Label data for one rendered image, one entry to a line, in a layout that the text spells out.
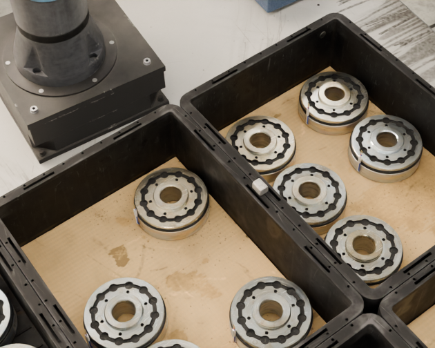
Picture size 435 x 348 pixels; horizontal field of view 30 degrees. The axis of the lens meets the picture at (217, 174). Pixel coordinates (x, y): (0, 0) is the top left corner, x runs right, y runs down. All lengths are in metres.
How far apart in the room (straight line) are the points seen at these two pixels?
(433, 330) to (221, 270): 0.28
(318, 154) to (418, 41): 0.44
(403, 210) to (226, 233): 0.25
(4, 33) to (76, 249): 0.48
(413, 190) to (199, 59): 0.52
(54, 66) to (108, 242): 0.34
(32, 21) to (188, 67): 0.34
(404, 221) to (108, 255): 0.41
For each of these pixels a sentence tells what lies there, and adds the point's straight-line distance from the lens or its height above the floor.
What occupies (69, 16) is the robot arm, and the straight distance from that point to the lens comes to 1.27.
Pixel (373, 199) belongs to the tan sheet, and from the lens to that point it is 1.15.
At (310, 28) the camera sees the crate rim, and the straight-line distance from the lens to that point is 1.22.
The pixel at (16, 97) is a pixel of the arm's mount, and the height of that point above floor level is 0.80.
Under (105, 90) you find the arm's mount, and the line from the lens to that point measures 1.33.
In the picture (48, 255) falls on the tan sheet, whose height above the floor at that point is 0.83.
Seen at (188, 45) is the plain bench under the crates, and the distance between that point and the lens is 1.52.
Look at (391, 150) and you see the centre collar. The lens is 1.16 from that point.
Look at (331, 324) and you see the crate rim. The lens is 0.93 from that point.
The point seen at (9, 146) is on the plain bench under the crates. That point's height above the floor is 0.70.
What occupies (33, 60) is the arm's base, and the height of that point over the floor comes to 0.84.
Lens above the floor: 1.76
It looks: 53 degrees down
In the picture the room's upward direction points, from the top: 3 degrees counter-clockwise
